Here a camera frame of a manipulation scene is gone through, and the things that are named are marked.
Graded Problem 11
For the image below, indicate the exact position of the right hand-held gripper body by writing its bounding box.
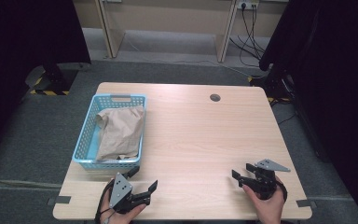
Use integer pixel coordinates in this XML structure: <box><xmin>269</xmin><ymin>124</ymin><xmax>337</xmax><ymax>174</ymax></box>
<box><xmin>243</xmin><ymin>158</ymin><xmax>292</xmax><ymax>200</ymax></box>

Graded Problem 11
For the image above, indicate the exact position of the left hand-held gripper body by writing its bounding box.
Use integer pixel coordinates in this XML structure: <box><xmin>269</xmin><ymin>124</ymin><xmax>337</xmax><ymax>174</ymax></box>
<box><xmin>109</xmin><ymin>172</ymin><xmax>152</xmax><ymax>216</ymax></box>

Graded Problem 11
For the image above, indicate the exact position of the beige short-sleeved shirt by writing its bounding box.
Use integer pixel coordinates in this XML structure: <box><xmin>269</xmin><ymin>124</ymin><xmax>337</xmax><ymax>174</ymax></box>
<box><xmin>95</xmin><ymin>105</ymin><xmax>146</xmax><ymax>161</ymax></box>

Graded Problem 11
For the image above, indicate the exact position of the blue plastic basket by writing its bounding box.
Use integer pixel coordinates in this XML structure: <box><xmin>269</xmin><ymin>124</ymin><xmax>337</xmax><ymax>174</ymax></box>
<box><xmin>72</xmin><ymin>93</ymin><xmax>147</xmax><ymax>171</ymax></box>

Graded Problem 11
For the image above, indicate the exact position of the person's right hand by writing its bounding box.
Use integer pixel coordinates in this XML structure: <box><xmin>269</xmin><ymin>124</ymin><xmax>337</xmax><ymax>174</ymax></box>
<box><xmin>241</xmin><ymin>175</ymin><xmax>286</xmax><ymax>224</ymax></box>

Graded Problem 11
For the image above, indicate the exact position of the person's left hand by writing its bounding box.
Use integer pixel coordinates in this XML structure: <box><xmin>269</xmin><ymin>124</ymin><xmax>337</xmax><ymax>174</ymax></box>
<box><xmin>100</xmin><ymin>178</ymin><xmax>147</xmax><ymax>224</ymax></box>

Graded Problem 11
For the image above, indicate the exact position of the grey tape strip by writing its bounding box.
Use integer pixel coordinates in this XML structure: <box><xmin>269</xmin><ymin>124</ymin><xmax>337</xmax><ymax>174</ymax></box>
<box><xmin>296</xmin><ymin>199</ymin><xmax>318</xmax><ymax>209</ymax></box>
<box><xmin>47</xmin><ymin>195</ymin><xmax>73</xmax><ymax>206</ymax></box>

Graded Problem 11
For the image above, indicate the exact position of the black stand base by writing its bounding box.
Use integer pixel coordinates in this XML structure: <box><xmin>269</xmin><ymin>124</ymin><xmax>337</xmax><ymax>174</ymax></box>
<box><xmin>247</xmin><ymin>66</ymin><xmax>296</xmax><ymax>104</ymax></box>
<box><xmin>24</xmin><ymin>62</ymin><xmax>91</xmax><ymax>94</ymax></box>

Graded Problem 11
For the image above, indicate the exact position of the yellow black hazard tape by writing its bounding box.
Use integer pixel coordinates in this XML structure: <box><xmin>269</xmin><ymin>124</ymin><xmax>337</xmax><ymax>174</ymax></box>
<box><xmin>29</xmin><ymin>76</ymin><xmax>70</xmax><ymax>97</ymax></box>

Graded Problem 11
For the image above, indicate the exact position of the black curtain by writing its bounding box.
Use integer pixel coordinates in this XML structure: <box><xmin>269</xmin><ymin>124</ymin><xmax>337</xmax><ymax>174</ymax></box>
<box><xmin>258</xmin><ymin>0</ymin><xmax>358</xmax><ymax>224</ymax></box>
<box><xmin>0</xmin><ymin>0</ymin><xmax>91</xmax><ymax>169</ymax></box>

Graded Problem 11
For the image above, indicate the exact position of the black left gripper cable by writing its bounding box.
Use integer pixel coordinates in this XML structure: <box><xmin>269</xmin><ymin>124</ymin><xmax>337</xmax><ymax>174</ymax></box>
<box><xmin>94</xmin><ymin>178</ymin><xmax>116</xmax><ymax>224</ymax></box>

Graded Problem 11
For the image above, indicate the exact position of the black power cable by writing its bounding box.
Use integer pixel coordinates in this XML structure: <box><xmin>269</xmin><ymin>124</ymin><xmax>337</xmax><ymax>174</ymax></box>
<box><xmin>251</xmin><ymin>5</ymin><xmax>267</xmax><ymax>54</ymax></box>
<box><xmin>229</xmin><ymin>5</ymin><xmax>262</xmax><ymax>68</ymax></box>

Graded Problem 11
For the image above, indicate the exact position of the white wall socket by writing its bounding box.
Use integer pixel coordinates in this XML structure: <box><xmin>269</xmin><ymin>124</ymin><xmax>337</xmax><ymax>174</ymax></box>
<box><xmin>236</xmin><ymin>0</ymin><xmax>260</xmax><ymax>10</ymax></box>

